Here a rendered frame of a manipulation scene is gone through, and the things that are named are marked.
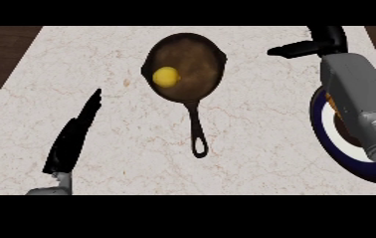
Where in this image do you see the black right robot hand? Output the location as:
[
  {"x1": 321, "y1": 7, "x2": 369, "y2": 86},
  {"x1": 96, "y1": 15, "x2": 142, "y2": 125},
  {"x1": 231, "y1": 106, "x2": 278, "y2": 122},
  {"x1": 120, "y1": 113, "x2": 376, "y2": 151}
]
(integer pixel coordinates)
[{"x1": 266, "y1": 25, "x2": 350, "y2": 60}]

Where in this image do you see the dark cast iron pan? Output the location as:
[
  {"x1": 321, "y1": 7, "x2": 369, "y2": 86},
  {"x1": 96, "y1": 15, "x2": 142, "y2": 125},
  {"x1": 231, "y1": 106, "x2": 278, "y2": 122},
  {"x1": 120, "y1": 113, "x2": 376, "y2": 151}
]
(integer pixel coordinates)
[{"x1": 141, "y1": 32, "x2": 229, "y2": 159}]

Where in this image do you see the yellow lemon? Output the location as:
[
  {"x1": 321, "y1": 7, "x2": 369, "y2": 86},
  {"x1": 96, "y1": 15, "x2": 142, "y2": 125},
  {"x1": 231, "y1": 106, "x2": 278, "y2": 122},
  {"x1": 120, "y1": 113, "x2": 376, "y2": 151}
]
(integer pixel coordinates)
[{"x1": 152, "y1": 66, "x2": 183, "y2": 89}]

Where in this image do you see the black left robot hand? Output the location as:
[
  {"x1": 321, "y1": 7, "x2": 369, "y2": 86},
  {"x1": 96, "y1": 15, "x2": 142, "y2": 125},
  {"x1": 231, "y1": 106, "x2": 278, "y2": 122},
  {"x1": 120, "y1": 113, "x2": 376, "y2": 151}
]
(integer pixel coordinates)
[{"x1": 42, "y1": 88, "x2": 105, "y2": 175}]

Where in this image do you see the blue rimmed white plate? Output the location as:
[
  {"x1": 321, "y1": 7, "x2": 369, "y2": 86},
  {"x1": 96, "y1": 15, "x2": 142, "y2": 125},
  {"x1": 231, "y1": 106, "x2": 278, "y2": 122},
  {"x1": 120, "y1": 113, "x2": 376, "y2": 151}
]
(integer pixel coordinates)
[{"x1": 309, "y1": 85, "x2": 376, "y2": 184}]

